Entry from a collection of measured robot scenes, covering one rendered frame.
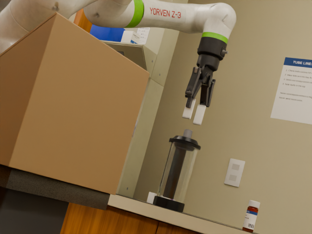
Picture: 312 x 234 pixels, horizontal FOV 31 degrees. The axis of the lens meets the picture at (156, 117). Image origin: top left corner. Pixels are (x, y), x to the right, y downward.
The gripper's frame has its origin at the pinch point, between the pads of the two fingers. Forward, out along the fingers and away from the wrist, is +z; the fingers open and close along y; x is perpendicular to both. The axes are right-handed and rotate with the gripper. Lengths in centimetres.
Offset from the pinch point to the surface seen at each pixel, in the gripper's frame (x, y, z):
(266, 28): 9, 59, -55
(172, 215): -10.1, -14.2, 34.2
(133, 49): 36.7, 5.9, -21.3
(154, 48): 34.3, 16.1, -26.1
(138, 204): 2.5, -14.2, 34.1
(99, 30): 56, 5, -28
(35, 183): -14, -81, 34
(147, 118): 31.6, 21.7, 1.3
